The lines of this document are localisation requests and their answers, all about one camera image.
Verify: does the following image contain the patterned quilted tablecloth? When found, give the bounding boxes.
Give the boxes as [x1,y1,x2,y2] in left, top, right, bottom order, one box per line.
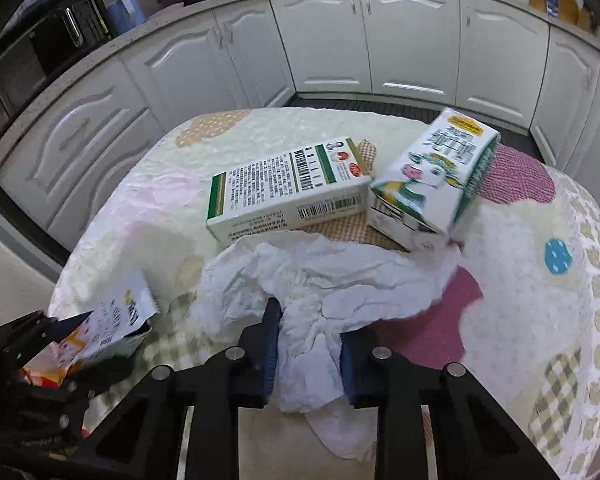
[48,108,600,479]

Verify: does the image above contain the orange white snack bag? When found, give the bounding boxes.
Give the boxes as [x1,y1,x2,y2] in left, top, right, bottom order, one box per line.
[22,268,159,388]

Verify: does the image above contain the white tissue paper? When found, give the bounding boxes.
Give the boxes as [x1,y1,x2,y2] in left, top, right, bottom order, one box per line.
[187,231,460,462]

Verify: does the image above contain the black microwave oven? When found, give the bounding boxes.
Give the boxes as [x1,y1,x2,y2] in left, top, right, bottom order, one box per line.
[0,0,112,135]

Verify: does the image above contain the white green medicine box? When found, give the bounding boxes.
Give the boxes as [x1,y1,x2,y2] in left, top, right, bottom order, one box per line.
[206,138,376,246]

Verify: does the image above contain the blue plastic container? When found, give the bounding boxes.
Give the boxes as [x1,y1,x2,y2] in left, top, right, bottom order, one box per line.
[107,0,146,35]

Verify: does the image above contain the white lower kitchen cabinets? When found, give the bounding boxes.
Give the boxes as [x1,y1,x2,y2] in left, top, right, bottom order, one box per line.
[0,0,600,248]

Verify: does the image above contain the green white milk carton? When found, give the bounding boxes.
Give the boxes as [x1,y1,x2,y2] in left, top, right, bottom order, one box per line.
[366,108,501,252]

